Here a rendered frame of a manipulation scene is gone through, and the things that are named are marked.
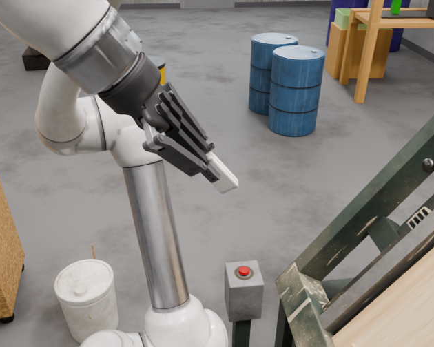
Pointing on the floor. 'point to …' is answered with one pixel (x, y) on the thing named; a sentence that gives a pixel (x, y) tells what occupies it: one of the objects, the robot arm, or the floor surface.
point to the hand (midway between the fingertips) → (216, 173)
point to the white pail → (87, 297)
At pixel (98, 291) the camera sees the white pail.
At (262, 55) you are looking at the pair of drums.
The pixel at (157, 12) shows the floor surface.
